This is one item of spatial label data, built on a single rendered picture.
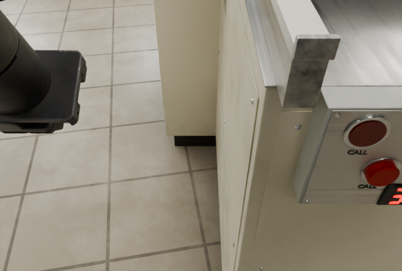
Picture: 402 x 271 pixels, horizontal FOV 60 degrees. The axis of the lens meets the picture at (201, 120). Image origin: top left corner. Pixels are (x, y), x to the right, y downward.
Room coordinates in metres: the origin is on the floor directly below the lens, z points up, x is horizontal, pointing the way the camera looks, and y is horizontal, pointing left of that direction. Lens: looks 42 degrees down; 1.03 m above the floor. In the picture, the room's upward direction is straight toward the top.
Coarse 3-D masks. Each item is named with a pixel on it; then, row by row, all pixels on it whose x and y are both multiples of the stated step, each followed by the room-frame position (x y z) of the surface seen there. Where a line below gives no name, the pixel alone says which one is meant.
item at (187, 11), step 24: (168, 0) 0.94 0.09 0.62; (192, 0) 0.94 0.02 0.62; (216, 0) 0.94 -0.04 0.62; (168, 24) 0.94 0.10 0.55; (192, 24) 0.94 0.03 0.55; (216, 24) 0.94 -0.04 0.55; (168, 48) 0.94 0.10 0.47; (192, 48) 0.94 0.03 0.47; (216, 48) 0.94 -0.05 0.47; (168, 72) 0.94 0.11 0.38; (192, 72) 0.94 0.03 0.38; (216, 72) 0.94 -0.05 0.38; (168, 96) 0.94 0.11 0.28; (192, 96) 0.94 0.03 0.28; (216, 96) 0.94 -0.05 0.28; (168, 120) 0.94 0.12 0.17; (192, 120) 0.94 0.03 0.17; (192, 144) 0.97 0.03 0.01
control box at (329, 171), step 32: (320, 96) 0.24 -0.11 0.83; (352, 96) 0.24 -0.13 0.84; (384, 96) 0.24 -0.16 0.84; (320, 128) 0.22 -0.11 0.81; (352, 128) 0.22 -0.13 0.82; (320, 160) 0.22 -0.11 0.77; (352, 160) 0.22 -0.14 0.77; (384, 160) 0.22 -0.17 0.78; (320, 192) 0.22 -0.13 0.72; (352, 192) 0.22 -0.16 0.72; (384, 192) 0.22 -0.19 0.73
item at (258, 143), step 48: (240, 0) 0.49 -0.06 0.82; (336, 0) 0.43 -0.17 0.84; (384, 0) 0.43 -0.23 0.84; (240, 48) 0.43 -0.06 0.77; (384, 48) 0.31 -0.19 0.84; (240, 96) 0.38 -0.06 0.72; (240, 144) 0.34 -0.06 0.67; (288, 144) 0.25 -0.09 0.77; (240, 192) 0.29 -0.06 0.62; (288, 192) 0.25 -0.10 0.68; (240, 240) 0.26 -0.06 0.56; (288, 240) 0.25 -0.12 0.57; (336, 240) 0.25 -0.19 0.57; (384, 240) 0.25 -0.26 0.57
